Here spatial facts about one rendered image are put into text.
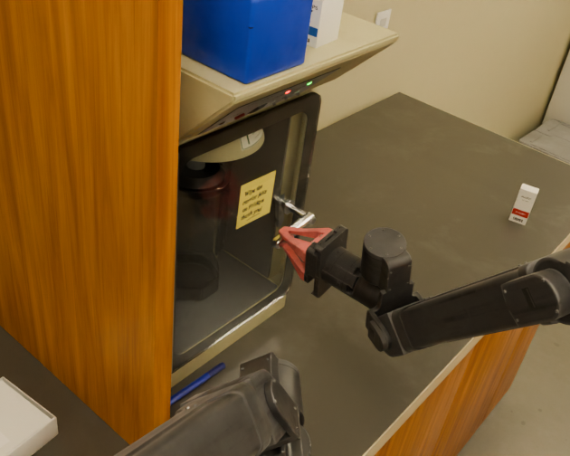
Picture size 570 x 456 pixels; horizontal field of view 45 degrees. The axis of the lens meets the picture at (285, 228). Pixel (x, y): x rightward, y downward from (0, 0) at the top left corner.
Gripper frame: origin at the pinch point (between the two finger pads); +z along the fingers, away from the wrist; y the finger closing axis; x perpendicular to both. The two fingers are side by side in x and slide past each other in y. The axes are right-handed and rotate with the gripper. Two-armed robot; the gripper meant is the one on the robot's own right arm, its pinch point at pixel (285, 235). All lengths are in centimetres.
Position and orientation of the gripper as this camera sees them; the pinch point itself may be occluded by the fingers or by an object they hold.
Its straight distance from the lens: 104.8
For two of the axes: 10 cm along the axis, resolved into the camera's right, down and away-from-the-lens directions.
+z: -7.7, -4.4, 4.6
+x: -6.4, 5.1, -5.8
